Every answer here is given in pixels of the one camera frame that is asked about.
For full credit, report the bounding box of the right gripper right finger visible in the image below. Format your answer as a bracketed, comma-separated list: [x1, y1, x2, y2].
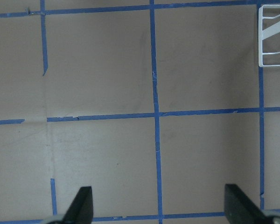
[224, 184, 273, 224]

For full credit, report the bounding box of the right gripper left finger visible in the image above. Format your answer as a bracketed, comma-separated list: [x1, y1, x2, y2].
[61, 186, 93, 224]

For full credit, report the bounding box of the white wire cup rack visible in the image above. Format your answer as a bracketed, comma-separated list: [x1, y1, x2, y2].
[258, 4, 280, 68]

